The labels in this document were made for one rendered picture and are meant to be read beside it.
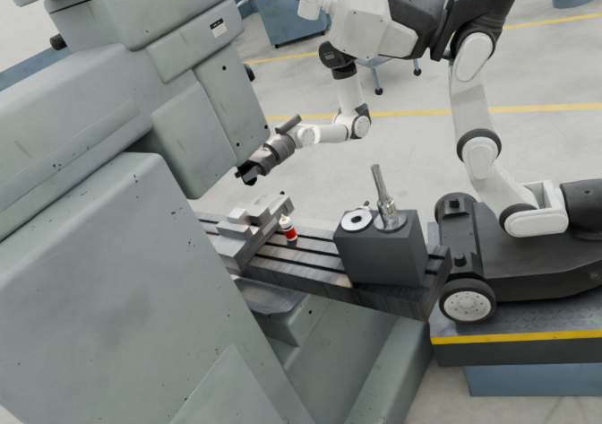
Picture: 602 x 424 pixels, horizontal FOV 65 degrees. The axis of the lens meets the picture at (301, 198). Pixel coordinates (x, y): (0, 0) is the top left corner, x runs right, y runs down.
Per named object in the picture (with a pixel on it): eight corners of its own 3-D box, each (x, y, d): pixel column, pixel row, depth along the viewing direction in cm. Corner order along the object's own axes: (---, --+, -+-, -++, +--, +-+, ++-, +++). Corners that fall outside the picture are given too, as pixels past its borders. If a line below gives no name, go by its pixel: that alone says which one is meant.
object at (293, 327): (297, 236, 204) (288, 214, 198) (367, 246, 184) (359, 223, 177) (227, 324, 174) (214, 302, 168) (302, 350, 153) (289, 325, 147)
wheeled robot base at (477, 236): (597, 207, 198) (598, 140, 181) (644, 302, 158) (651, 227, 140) (442, 227, 220) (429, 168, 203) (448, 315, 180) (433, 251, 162)
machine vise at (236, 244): (267, 204, 194) (257, 184, 188) (295, 209, 185) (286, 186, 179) (212, 263, 174) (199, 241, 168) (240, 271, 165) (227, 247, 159)
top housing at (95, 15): (196, -2, 146) (172, -57, 138) (258, -19, 131) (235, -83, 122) (74, 64, 118) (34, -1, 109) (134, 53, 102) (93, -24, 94)
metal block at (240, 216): (241, 220, 177) (235, 207, 174) (253, 221, 173) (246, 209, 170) (232, 229, 174) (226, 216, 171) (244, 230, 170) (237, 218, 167)
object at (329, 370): (354, 298, 246) (320, 211, 214) (411, 312, 226) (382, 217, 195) (269, 441, 197) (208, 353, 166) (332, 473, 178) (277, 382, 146)
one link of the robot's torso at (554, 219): (556, 202, 182) (554, 174, 175) (570, 236, 166) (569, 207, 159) (499, 210, 189) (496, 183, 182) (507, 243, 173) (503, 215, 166)
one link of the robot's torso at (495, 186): (539, 200, 183) (486, 104, 164) (550, 234, 167) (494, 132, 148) (499, 214, 190) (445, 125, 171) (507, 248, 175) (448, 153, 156)
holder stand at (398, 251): (360, 255, 151) (343, 206, 140) (429, 256, 140) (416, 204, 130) (349, 282, 142) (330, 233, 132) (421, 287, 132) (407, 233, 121)
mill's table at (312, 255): (192, 222, 220) (184, 209, 216) (453, 264, 145) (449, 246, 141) (157, 256, 206) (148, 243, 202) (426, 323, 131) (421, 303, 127)
